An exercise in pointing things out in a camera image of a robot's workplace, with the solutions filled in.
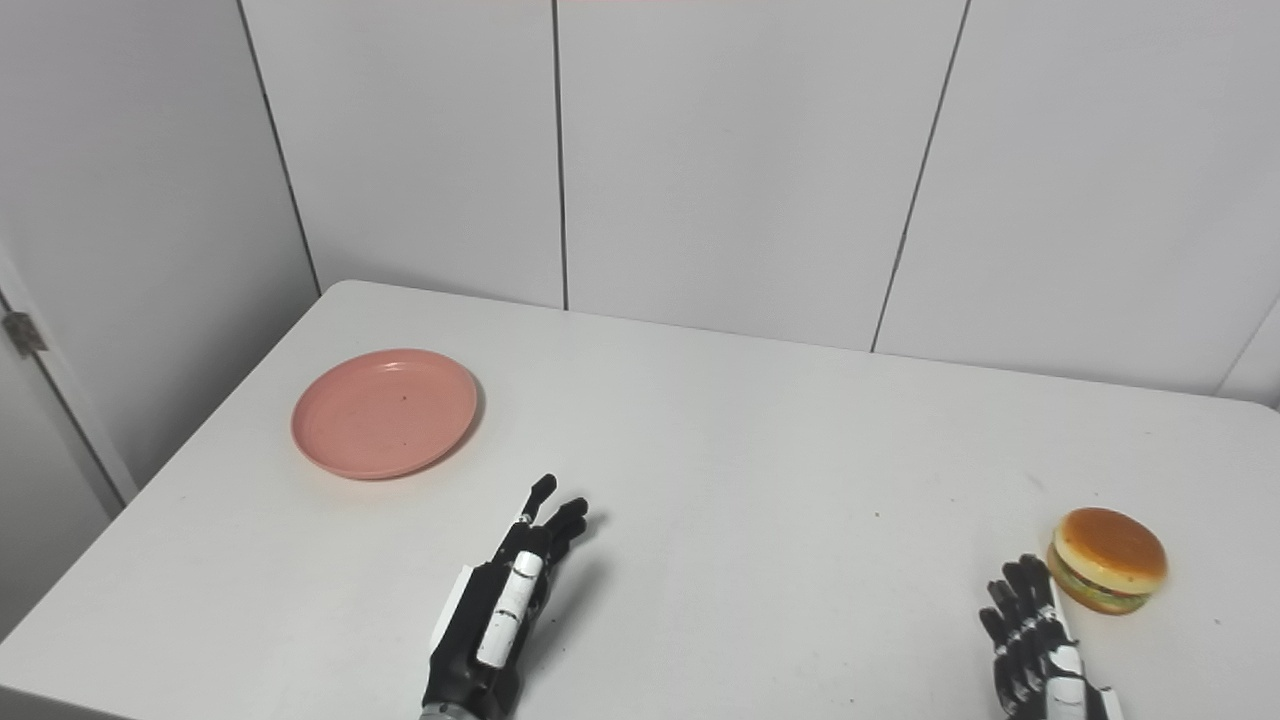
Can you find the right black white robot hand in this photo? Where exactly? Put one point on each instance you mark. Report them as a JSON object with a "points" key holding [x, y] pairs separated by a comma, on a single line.
{"points": [[1035, 650]]}

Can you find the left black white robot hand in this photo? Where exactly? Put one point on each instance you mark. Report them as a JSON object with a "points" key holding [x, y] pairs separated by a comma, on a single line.
{"points": [[470, 640]]}

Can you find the toy hamburger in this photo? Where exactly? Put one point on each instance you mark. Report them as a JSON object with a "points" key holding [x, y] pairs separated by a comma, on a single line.
{"points": [[1108, 555]]}

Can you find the pink round plate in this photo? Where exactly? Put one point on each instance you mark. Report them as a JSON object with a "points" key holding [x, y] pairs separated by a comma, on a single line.
{"points": [[385, 412]]}

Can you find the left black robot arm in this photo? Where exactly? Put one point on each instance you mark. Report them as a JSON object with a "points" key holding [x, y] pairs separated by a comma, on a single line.
{"points": [[440, 714]]}

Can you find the white door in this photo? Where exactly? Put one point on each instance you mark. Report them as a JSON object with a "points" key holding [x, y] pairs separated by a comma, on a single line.
{"points": [[40, 480]]}

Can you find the metal door hinge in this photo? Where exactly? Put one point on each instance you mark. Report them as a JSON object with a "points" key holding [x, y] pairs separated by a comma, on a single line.
{"points": [[24, 333]]}

